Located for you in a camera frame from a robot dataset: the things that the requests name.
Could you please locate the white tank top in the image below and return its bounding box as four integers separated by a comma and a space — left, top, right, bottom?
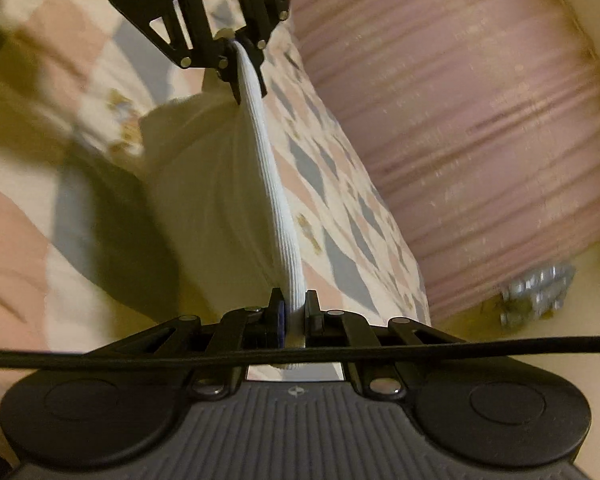
140, 40, 306, 348

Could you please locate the pink grey checkered quilt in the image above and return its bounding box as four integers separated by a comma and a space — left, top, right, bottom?
0, 0, 432, 430

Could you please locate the pink patterned curtain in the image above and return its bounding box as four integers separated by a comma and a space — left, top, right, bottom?
292, 0, 600, 320

